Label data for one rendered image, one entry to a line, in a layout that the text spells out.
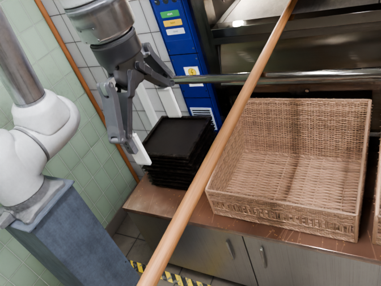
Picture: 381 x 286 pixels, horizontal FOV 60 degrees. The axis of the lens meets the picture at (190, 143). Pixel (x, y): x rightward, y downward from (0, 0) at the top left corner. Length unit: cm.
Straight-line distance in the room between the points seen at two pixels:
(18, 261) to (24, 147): 94
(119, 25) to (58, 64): 149
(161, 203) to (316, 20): 100
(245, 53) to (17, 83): 88
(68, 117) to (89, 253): 52
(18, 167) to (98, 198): 115
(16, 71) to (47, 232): 52
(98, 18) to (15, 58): 63
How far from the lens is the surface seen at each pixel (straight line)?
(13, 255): 193
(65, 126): 121
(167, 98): 65
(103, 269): 146
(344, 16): 132
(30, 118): 116
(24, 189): 116
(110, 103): 52
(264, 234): 133
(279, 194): 143
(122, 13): 51
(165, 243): 61
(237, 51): 148
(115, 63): 52
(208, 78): 110
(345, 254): 128
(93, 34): 51
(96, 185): 219
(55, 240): 124
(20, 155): 113
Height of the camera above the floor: 167
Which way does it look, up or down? 37 degrees down
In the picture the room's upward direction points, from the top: 21 degrees counter-clockwise
